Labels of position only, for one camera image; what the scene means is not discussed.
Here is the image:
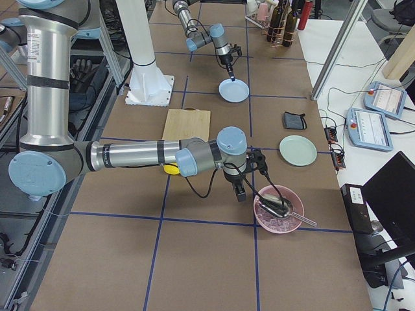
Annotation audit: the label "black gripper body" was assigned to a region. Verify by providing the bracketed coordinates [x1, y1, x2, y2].
[219, 53, 233, 67]
[223, 163, 246, 185]

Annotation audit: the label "light blue plate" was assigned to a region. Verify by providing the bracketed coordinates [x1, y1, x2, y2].
[219, 78, 250, 103]

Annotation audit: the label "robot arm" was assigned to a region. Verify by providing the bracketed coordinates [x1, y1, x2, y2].
[8, 1, 250, 202]
[172, 1, 242, 81]

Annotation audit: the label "light green plate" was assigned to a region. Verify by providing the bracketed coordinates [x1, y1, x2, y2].
[279, 135, 317, 167]

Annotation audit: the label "metal ice scoop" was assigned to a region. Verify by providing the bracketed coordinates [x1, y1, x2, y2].
[259, 194, 317, 227]

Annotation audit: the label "pink bowl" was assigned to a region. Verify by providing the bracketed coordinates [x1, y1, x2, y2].
[254, 185, 304, 234]

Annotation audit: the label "clear ice cubes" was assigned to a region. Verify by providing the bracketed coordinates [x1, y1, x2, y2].
[254, 204, 301, 233]

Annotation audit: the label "pink cup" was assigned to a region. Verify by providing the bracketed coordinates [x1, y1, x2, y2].
[257, 3, 268, 22]

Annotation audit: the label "lower yellow lemon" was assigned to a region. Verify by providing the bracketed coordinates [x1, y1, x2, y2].
[163, 163, 180, 175]

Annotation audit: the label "dark green wine bottle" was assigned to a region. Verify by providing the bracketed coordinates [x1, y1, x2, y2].
[282, 0, 298, 47]

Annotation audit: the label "bamboo cutting board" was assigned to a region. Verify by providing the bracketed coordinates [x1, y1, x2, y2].
[162, 109, 211, 141]

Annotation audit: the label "grey folded cloth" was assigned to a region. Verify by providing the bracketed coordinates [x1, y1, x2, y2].
[283, 111, 307, 130]

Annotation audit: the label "red bottle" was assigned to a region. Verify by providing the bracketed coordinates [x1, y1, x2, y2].
[297, 1, 314, 30]

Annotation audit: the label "black computer box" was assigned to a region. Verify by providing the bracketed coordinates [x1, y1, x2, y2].
[340, 183, 373, 235]

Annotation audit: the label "near teach pendant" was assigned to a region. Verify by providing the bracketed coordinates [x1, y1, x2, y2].
[346, 108, 394, 152]

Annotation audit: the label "teach pendant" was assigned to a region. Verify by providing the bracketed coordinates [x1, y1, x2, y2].
[363, 82, 407, 119]
[346, 108, 394, 152]

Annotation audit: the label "far teach pendant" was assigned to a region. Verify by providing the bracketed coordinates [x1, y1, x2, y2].
[363, 82, 407, 119]

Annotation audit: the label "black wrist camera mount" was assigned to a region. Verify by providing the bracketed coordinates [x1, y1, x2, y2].
[247, 149, 268, 176]

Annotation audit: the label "copper wire bottle rack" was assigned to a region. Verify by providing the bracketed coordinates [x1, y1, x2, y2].
[266, 11, 298, 47]

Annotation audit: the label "white wire dish rack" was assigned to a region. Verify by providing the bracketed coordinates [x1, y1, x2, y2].
[245, 0, 274, 29]

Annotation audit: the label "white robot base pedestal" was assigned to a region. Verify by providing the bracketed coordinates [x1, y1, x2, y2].
[116, 0, 174, 107]

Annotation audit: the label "aluminium frame post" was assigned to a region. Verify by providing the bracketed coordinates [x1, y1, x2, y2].
[311, 0, 368, 101]

